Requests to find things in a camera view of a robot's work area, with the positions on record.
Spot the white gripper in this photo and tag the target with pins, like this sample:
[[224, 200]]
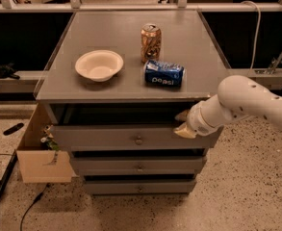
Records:
[[197, 121]]

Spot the grey top drawer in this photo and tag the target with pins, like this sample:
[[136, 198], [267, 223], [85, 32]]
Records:
[[126, 137]]

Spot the grey drawer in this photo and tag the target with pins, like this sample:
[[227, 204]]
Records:
[[142, 186], [126, 137], [138, 166]]

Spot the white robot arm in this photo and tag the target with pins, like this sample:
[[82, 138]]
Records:
[[238, 97]]

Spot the grey middle drawer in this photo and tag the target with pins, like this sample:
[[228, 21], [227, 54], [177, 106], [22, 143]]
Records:
[[138, 166]]

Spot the grey bottom drawer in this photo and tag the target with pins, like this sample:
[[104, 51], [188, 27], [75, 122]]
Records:
[[142, 186]]

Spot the grey drawer cabinet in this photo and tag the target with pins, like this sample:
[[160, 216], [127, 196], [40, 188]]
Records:
[[127, 99]]

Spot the blue Pepsi can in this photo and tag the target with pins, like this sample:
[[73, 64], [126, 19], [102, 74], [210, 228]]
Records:
[[163, 73]]

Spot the gold crushed soda can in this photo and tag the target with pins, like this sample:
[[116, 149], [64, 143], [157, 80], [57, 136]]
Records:
[[151, 40]]

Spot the white paper bowl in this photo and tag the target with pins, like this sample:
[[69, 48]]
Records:
[[99, 65]]

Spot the crumpled items in box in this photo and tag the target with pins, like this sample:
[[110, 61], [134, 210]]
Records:
[[47, 139]]

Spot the cardboard box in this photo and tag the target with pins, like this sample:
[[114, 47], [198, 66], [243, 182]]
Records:
[[37, 163]]

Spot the metal frame rail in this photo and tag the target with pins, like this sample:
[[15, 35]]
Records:
[[10, 6]]

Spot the black cloth on rail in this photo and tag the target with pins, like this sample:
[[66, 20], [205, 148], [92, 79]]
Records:
[[7, 71]]

